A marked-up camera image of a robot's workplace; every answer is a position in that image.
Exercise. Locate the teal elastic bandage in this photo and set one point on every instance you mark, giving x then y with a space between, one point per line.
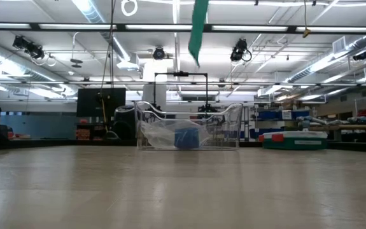
198 28

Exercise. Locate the blue bandage roll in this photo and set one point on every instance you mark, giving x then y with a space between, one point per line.
186 138

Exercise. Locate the clear plastic bag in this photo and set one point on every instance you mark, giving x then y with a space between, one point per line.
157 133

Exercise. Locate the clear plastic bin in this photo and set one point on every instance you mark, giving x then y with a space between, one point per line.
233 127

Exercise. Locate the black ceiling spotlight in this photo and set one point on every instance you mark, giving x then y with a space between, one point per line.
30 47
239 51
360 56
158 53

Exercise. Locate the shelf with blue bins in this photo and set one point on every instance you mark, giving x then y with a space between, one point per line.
271 114

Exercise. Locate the black panel board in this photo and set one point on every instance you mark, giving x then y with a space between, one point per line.
90 101

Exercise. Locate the red storage boxes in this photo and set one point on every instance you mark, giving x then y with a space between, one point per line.
83 133

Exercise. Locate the teal white first aid kit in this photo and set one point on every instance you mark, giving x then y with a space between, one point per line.
294 141

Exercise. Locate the yellow hanging hook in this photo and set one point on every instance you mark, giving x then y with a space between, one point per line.
306 32

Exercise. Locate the white ceiling vent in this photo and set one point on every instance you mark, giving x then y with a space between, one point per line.
339 45

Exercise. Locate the wooden background table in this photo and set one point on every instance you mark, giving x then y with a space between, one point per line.
361 127

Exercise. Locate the black background frame rig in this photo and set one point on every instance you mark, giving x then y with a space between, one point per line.
181 73

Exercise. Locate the black metal table frame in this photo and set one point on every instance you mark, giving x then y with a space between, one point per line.
58 143

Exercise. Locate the silver ceiling duct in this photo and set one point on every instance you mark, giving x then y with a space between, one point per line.
322 65
88 12

